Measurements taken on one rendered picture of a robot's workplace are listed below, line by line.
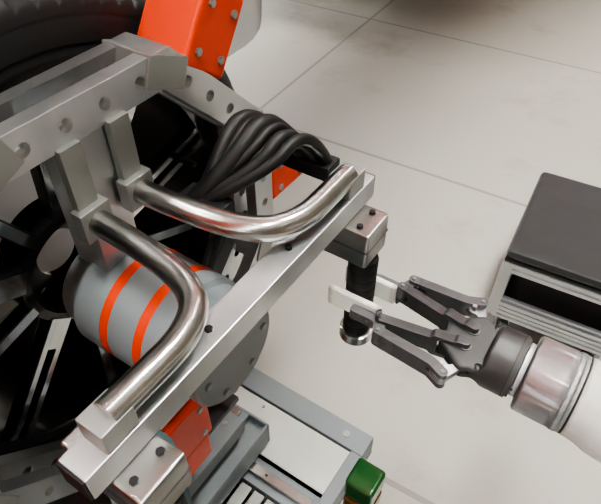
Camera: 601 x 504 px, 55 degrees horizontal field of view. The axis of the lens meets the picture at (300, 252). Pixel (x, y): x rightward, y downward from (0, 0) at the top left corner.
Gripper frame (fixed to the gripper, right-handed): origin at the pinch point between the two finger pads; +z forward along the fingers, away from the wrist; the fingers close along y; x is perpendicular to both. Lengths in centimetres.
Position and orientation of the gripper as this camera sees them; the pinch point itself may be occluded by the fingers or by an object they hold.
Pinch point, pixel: (361, 293)
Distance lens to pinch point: 73.1
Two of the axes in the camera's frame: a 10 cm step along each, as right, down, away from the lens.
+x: 0.0, -7.1, -7.0
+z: -8.3, -3.9, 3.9
